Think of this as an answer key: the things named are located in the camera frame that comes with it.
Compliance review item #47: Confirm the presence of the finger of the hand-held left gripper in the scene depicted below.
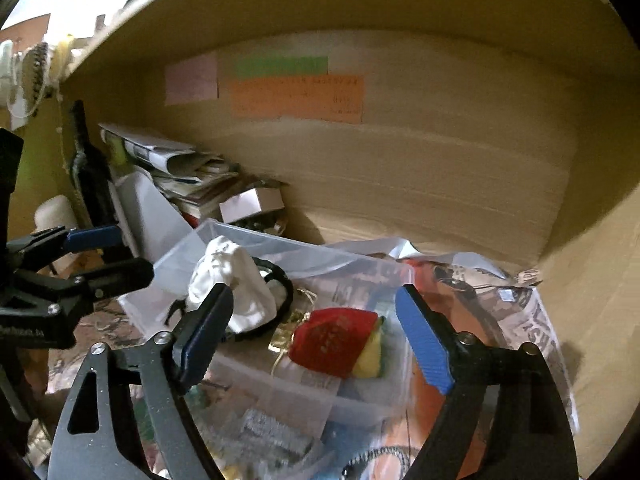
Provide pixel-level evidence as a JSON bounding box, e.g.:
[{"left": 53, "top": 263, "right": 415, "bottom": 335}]
[
  {"left": 0, "top": 257, "right": 155, "bottom": 318},
  {"left": 6, "top": 225, "right": 125, "bottom": 274}
]

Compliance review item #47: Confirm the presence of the red fabric pouch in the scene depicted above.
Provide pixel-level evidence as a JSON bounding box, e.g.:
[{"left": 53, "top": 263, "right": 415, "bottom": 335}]
[{"left": 289, "top": 308, "right": 379, "bottom": 379}]

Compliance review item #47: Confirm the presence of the gold tassel ornament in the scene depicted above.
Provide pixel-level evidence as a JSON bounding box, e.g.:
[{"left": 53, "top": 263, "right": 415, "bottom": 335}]
[{"left": 270, "top": 290, "right": 314, "bottom": 376}]

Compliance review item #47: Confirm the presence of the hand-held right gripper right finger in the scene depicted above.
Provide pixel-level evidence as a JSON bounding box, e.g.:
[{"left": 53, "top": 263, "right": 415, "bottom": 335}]
[{"left": 394, "top": 283, "right": 577, "bottom": 480}]

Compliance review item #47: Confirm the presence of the clear plastic container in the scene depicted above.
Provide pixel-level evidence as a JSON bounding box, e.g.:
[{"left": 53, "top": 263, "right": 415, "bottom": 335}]
[{"left": 117, "top": 220, "right": 416, "bottom": 428}]

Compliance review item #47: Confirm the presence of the white plastic sheet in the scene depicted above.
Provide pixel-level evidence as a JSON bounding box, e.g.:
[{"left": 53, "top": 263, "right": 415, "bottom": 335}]
[{"left": 112, "top": 170, "right": 201, "bottom": 281}]

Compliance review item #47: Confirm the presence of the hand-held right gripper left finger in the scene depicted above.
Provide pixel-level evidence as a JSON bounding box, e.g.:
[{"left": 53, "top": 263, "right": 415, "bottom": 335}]
[{"left": 46, "top": 283, "right": 236, "bottom": 480}]

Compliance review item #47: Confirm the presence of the stack of newspapers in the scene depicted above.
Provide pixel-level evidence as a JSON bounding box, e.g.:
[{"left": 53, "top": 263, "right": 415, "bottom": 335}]
[{"left": 99, "top": 122, "right": 251, "bottom": 221}]

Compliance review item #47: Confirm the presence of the pink paper note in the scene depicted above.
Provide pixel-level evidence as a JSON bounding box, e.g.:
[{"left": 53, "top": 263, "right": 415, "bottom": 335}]
[{"left": 165, "top": 52, "right": 219, "bottom": 106}]

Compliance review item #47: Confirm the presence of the black elastic band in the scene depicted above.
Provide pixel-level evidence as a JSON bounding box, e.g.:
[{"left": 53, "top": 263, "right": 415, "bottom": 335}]
[{"left": 165, "top": 256, "right": 295, "bottom": 343}]

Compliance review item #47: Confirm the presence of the white fan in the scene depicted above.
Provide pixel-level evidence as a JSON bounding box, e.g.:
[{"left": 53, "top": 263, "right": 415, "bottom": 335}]
[{"left": 0, "top": 40, "right": 52, "bottom": 131}]

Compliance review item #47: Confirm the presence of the green paper note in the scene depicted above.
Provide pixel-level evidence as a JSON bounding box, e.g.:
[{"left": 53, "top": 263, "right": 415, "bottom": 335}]
[{"left": 234, "top": 56, "right": 329, "bottom": 79}]

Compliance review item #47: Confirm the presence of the orange paper note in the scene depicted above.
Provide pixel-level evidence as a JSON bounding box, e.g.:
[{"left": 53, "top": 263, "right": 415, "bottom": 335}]
[{"left": 230, "top": 74, "right": 364, "bottom": 124}]

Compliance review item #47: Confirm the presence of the white plastic bag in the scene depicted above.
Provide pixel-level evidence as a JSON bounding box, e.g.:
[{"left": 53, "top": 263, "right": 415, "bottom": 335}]
[{"left": 330, "top": 237, "right": 507, "bottom": 281}]

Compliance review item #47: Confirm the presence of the small grey cardboard box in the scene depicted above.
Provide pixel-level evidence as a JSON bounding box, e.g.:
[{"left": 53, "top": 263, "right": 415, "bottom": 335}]
[{"left": 218, "top": 187, "right": 287, "bottom": 226}]

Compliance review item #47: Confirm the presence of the white round object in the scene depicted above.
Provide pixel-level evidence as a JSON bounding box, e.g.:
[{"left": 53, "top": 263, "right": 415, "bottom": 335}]
[{"left": 34, "top": 195, "right": 79, "bottom": 272}]

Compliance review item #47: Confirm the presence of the black braided cable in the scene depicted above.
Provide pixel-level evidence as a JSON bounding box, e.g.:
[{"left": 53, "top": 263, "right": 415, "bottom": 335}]
[{"left": 342, "top": 445, "right": 422, "bottom": 480}]

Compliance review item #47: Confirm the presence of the yellow soft sponge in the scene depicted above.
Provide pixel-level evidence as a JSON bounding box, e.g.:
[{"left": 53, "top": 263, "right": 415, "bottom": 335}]
[{"left": 352, "top": 315, "right": 387, "bottom": 379}]

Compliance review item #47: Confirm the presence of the white cloth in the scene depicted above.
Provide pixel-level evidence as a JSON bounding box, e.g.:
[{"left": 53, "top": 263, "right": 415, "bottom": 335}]
[{"left": 187, "top": 237, "right": 279, "bottom": 334}]

